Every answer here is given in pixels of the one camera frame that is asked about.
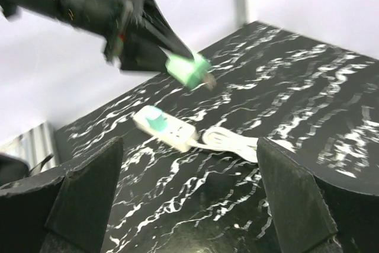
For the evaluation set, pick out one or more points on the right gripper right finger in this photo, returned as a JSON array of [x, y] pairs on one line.
[[315, 208]]

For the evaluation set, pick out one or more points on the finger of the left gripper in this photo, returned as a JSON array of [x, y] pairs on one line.
[[148, 36]]

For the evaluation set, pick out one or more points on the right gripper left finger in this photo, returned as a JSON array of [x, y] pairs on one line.
[[62, 209]]

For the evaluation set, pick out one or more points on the green plug adapter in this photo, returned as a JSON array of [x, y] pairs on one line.
[[191, 73]]

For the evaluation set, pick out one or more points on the teal charger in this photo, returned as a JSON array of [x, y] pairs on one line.
[[155, 118]]

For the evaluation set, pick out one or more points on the white power strip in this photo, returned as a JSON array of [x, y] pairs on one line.
[[177, 134]]

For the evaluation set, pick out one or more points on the black marbled mat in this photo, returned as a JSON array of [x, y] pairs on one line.
[[314, 99]]

